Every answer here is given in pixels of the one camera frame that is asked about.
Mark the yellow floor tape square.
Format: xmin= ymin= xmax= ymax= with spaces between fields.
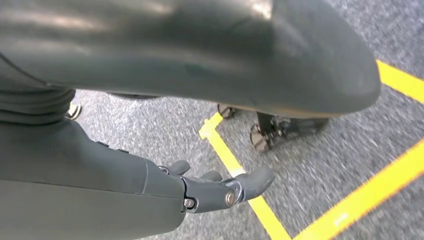
xmin=198 ymin=59 xmax=424 ymax=240

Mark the small silver metal piece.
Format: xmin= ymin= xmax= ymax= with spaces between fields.
xmin=64 ymin=101 xmax=83 ymax=121

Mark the black robot foot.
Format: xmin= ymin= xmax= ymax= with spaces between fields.
xmin=216 ymin=104 xmax=329 ymax=154

